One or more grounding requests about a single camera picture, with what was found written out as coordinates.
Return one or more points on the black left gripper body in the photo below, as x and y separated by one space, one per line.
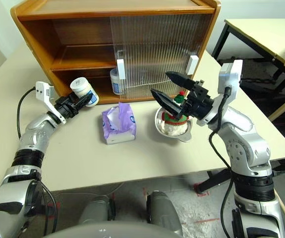
65 107

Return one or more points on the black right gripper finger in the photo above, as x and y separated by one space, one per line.
180 80
168 102

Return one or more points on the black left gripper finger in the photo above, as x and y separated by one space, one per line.
84 101
71 96

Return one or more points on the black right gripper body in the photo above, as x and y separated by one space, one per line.
198 104

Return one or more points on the white jar with blue label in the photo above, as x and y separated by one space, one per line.
114 85
82 88

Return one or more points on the white plush toy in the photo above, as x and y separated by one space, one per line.
174 129

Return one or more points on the purple tissue pack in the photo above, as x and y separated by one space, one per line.
122 116

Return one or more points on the ribbed translucent sliding door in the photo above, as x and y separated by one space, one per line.
132 37
201 29

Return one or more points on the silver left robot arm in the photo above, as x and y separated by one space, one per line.
33 131

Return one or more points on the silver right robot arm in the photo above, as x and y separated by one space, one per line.
244 138

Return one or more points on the brown wooden cabinet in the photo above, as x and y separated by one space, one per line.
107 10

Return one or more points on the steel bowl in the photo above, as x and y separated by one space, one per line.
159 124

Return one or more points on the black table leg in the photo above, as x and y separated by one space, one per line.
214 179

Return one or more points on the grey left robot leg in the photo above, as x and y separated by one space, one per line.
95 210

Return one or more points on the grey robot leg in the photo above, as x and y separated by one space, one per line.
95 210
163 210

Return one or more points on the grey right robot leg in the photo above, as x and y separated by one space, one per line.
163 210

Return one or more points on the grey robot torso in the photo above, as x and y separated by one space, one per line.
112 231

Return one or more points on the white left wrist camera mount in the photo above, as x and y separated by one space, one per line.
43 95

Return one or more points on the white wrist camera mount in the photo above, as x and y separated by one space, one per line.
231 74
43 95

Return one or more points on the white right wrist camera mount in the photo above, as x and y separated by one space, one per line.
231 74

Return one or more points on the beige table with black frame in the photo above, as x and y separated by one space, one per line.
256 34

